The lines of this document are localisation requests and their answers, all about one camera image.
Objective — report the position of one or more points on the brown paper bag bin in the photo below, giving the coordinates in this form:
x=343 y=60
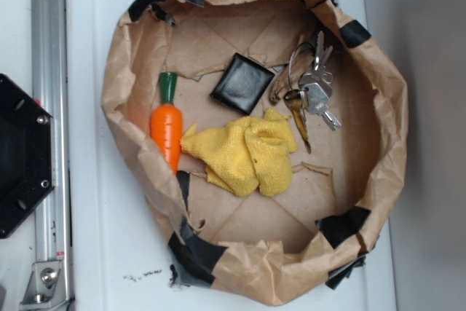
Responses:
x=269 y=249

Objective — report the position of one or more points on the silver key small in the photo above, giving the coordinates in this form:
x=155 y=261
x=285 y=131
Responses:
x=321 y=54

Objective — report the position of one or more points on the metal corner bracket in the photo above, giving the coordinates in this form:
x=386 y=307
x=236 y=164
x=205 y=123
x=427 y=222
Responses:
x=46 y=287

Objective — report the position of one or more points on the black leather wallet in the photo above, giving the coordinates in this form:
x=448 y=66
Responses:
x=242 y=84

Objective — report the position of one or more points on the orange toy carrot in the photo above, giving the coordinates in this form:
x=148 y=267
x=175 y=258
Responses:
x=166 y=124

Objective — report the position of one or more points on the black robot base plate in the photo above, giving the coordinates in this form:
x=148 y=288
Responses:
x=26 y=156

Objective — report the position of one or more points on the silver key large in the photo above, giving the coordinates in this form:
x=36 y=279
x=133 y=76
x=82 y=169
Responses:
x=317 y=86

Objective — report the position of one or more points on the yellow cloth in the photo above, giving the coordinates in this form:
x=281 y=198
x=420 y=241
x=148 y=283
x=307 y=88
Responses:
x=247 y=154

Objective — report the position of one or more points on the brass key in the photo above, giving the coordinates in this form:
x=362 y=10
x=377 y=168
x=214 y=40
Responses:
x=296 y=102

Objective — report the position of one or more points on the aluminium rail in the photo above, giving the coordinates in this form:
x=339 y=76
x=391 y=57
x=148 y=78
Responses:
x=49 y=79

